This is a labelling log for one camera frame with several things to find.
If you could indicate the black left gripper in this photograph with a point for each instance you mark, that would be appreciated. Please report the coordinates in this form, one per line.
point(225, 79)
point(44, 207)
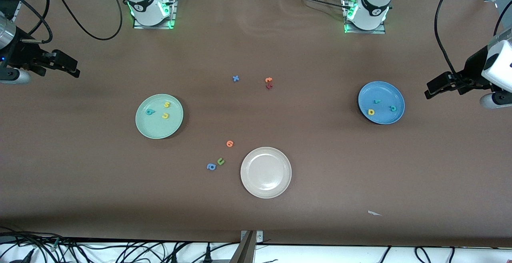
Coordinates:
point(474, 69)

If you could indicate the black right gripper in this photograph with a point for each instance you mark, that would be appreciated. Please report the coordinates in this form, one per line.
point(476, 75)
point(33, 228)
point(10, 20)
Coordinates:
point(19, 54)

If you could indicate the teal letter g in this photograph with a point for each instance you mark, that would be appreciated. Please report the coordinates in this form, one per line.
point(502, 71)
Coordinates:
point(148, 113)

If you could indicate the blue plate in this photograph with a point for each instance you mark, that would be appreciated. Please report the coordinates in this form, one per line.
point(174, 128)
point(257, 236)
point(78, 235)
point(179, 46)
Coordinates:
point(384, 95)

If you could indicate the green plate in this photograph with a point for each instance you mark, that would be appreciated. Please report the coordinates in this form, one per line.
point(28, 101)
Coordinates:
point(159, 129)

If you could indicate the white paper scrap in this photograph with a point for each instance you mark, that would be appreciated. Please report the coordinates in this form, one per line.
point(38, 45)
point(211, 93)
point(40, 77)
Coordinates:
point(372, 213)

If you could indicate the blue letter a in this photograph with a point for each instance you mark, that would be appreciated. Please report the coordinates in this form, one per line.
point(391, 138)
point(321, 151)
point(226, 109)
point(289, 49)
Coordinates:
point(208, 167)

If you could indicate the green letter u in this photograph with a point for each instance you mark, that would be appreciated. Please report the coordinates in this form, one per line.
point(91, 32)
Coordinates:
point(219, 163)

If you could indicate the beige plate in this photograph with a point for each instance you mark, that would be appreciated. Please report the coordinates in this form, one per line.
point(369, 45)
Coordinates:
point(266, 173)

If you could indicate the black power plug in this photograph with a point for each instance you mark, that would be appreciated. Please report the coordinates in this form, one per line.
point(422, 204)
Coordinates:
point(174, 258)
point(208, 255)

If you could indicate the brown table cover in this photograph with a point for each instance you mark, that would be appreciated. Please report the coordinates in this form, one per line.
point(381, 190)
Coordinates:
point(256, 215)

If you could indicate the aluminium profile beam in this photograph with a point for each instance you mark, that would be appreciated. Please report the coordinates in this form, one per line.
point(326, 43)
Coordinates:
point(244, 253)

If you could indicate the small metal bracket plate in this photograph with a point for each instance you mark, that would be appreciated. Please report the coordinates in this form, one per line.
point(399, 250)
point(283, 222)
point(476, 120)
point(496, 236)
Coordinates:
point(259, 237)

